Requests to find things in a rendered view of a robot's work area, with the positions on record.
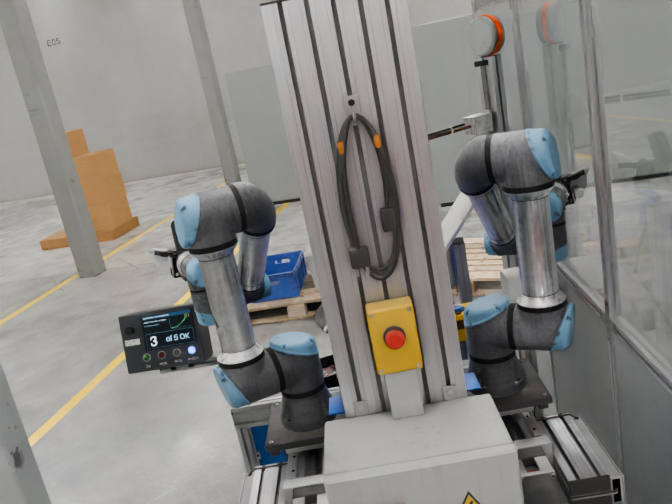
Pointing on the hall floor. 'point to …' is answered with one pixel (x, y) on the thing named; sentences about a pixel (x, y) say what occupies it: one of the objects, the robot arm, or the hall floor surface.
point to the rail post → (247, 449)
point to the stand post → (462, 274)
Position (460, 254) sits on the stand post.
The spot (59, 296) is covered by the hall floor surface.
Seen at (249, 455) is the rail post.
